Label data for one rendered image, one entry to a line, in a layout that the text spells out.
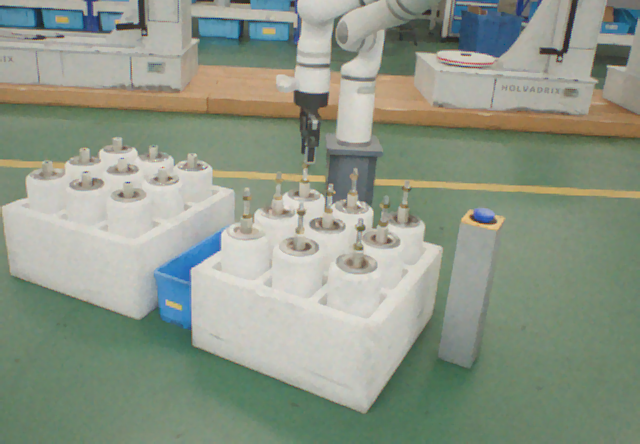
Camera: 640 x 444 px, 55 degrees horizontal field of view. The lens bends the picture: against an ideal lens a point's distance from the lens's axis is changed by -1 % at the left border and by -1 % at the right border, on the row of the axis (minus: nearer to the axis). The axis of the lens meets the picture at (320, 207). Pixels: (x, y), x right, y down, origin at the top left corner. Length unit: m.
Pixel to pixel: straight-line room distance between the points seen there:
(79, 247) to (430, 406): 0.81
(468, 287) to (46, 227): 0.92
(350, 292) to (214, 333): 0.32
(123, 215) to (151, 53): 1.86
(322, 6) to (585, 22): 2.30
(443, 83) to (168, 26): 1.37
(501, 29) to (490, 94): 2.44
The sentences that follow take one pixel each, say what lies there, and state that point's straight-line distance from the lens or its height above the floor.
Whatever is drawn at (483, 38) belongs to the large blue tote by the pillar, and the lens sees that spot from 5.60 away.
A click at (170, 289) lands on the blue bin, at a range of 1.35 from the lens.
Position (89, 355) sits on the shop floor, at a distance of 1.33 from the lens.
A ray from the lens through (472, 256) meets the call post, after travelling 1.21.
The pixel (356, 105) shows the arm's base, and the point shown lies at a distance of 1.59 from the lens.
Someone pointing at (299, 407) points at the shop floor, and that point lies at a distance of 1.17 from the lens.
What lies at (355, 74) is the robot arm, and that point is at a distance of 1.57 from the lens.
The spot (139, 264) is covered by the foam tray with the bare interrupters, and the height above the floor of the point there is 0.13.
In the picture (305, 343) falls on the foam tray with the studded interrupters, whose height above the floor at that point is 0.11.
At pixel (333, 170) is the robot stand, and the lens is 1.63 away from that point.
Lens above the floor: 0.76
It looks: 22 degrees down
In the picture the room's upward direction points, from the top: 4 degrees clockwise
